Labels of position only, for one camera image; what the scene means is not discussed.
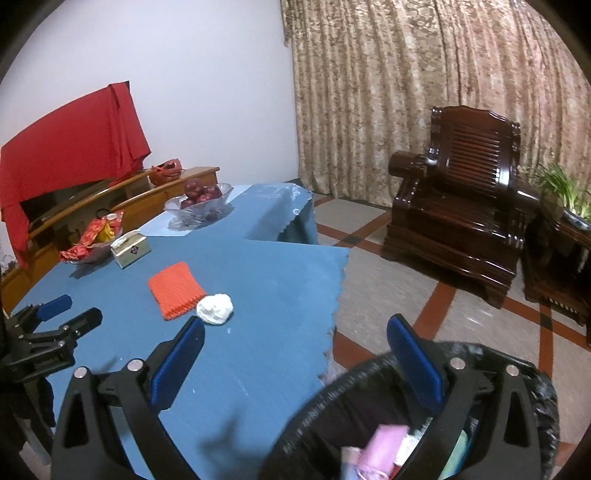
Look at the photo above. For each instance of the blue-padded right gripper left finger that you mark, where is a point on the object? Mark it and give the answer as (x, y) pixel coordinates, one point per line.
(87, 444)

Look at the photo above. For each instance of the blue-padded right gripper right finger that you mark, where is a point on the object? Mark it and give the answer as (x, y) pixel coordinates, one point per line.
(413, 359)

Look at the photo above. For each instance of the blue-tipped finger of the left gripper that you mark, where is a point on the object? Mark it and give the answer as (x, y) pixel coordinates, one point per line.
(31, 316)

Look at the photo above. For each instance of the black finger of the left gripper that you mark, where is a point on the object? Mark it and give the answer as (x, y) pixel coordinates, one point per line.
(67, 335)

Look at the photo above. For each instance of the pink face mask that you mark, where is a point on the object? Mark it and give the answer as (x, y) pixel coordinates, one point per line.
(377, 459)

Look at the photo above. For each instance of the green rubber glove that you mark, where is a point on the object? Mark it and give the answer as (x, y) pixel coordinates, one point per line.
(456, 459)

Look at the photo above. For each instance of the black trash bag bin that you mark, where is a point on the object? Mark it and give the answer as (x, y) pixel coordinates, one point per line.
(347, 413)

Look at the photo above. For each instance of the red snack wrapper dish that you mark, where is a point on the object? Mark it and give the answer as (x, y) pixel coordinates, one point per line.
(94, 244)

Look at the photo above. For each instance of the wooden bench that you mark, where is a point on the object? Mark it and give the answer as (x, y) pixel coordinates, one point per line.
(139, 201)

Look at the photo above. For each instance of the orange foam fruit net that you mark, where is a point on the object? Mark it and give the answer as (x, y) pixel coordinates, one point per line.
(175, 290)

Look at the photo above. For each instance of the crumpled white tissue ball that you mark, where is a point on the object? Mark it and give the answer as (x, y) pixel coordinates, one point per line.
(215, 309)

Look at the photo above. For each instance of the small tissue box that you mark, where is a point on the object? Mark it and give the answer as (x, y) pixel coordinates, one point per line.
(129, 248)

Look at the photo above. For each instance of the blue tablecloth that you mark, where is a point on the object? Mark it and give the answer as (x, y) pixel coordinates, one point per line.
(253, 372)

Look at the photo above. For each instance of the glass fruit bowl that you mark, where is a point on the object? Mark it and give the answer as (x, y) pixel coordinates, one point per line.
(199, 214)

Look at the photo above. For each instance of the dark wooden side table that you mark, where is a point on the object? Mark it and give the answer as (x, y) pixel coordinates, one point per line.
(556, 262)

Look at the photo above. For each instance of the red cloth cover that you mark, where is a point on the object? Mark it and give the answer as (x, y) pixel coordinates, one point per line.
(95, 137)

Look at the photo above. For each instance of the red apples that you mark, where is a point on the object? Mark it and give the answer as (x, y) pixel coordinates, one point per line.
(197, 192)

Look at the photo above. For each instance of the dark wooden armchair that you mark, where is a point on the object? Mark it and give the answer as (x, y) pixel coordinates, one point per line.
(462, 205)

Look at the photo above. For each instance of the green potted plant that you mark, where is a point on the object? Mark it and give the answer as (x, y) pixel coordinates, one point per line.
(562, 197)

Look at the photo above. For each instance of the beige patterned curtain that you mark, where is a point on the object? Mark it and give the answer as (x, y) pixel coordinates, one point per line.
(368, 73)

